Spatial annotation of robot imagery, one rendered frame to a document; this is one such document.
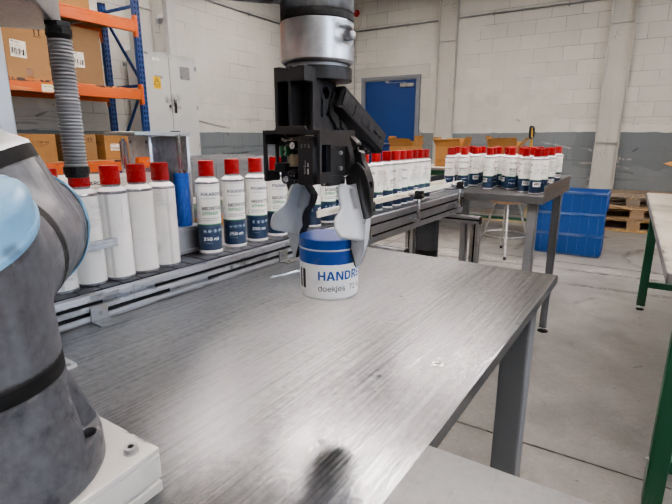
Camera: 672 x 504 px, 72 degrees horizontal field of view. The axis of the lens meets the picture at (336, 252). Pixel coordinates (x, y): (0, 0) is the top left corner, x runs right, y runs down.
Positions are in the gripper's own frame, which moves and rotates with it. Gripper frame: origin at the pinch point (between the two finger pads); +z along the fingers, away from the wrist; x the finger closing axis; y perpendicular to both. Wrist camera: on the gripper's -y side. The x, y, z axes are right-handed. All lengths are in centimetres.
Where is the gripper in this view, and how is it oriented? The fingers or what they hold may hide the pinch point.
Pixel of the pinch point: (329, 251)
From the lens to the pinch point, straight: 55.1
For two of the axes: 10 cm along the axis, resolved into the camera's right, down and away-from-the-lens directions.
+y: -5.2, 2.0, -8.3
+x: 8.5, 1.2, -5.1
